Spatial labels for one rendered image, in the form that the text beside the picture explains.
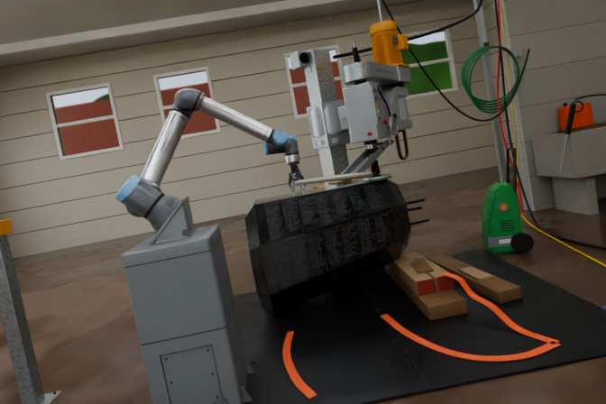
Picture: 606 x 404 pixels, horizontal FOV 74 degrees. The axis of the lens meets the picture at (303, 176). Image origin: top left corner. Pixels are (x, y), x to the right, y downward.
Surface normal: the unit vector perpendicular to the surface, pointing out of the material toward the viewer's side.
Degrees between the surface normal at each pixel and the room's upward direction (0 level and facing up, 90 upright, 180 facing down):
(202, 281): 90
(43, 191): 90
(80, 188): 90
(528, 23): 90
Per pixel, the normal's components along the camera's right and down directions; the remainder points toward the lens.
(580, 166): 0.08, 0.05
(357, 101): -0.54, 0.15
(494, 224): -0.22, 0.11
